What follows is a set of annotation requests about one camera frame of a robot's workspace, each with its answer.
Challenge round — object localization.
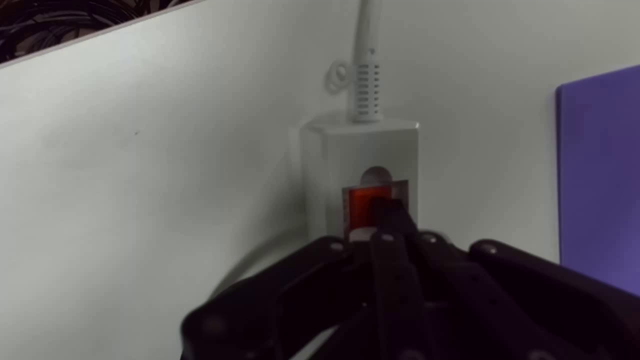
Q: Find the white extension power strip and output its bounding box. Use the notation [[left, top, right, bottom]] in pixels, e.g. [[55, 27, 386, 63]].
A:
[[298, 113, 422, 244]]

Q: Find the white power strip cable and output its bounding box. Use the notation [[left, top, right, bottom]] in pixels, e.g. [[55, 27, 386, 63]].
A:
[[349, 0, 386, 126]]

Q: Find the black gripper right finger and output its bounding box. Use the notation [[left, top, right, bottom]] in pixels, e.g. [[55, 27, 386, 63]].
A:
[[388, 197, 640, 360]]

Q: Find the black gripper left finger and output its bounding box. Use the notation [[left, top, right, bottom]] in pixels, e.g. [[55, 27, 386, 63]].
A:
[[180, 197, 396, 360]]

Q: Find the purple mat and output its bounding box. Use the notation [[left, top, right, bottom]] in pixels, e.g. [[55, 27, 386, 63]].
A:
[[554, 63, 640, 299]]

